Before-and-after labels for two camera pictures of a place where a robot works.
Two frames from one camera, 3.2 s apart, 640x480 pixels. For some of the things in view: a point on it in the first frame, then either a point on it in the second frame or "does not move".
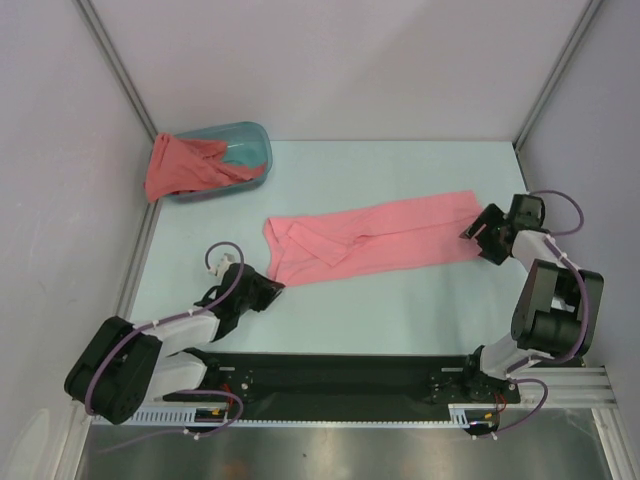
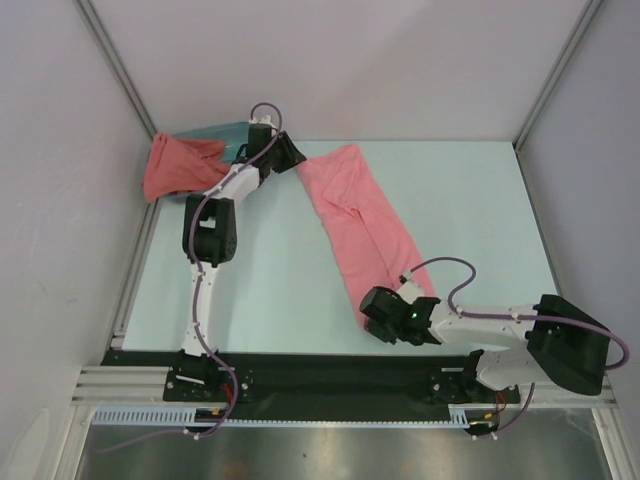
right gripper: [491, 215] to [375, 329]
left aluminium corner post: [92, 22] does not move
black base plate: [337, 385] does not move
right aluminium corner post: [592, 11] does not move
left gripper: [269, 289] to [292, 157]
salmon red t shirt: [177, 164] does not move
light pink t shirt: [373, 236] to [371, 247]
